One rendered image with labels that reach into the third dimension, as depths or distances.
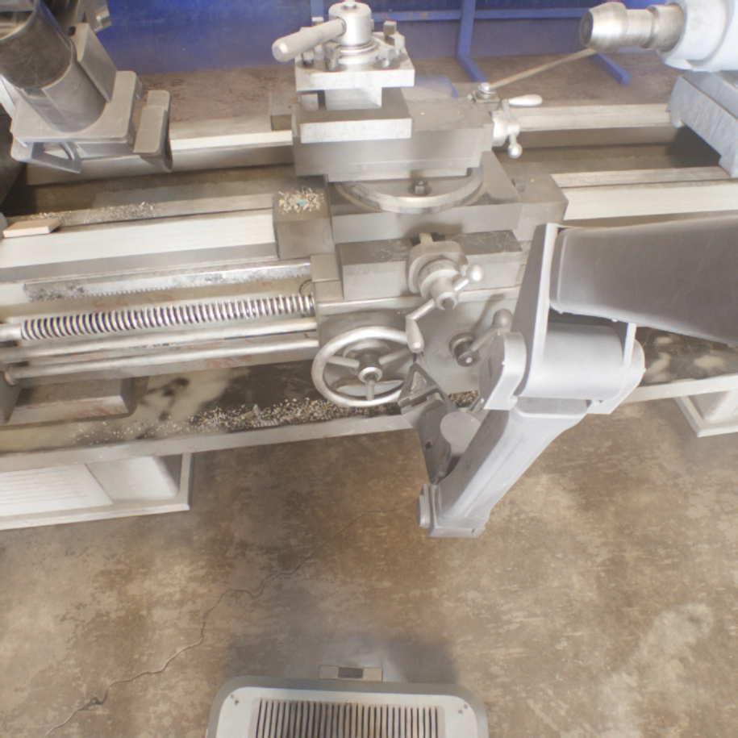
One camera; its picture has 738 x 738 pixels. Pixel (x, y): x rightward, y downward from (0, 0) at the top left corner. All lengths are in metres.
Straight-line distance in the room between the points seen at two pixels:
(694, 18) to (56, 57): 1.12
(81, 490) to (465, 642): 1.07
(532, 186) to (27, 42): 0.88
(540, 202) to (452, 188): 0.21
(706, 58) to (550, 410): 1.04
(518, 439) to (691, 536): 1.33
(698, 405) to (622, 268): 1.70
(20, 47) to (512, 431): 0.46
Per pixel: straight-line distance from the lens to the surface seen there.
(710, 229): 0.28
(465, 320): 1.03
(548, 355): 0.41
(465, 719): 1.19
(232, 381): 1.37
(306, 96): 0.90
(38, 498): 1.72
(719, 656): 1.69
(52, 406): 1.41
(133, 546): 1.67
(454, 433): 0.72
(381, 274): 0.91
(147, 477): 1.57
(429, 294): 0.87
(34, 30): 0.48
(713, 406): 1.96
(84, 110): 0.53
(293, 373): 1.36
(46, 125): 0.57
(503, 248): 0.95
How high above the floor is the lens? 1.42
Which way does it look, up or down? 49 degrees down
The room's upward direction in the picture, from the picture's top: straight up
